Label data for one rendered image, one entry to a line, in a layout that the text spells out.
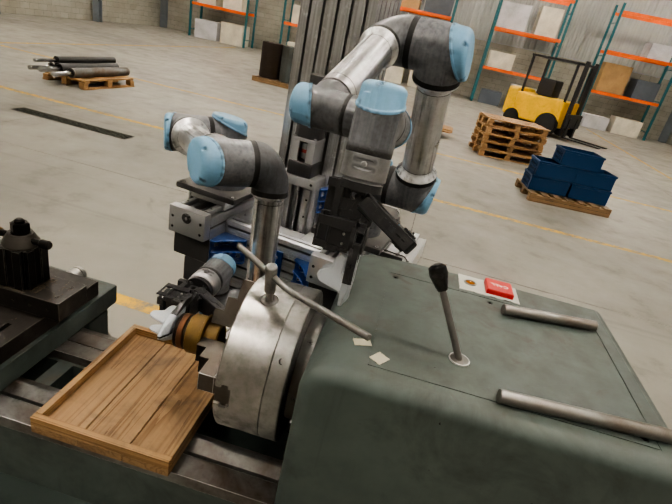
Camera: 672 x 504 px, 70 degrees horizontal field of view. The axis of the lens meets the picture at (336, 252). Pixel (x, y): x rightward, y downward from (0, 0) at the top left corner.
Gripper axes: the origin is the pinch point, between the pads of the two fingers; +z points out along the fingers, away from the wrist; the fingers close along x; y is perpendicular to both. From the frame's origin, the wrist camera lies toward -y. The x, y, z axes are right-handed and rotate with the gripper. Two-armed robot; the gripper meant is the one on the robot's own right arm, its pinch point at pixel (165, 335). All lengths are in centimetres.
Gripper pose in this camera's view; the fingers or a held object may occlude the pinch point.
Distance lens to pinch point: 107.0
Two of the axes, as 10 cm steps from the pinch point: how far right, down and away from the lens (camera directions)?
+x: 2.0, -8.9, -4.2
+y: -9.6, -2.6, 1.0
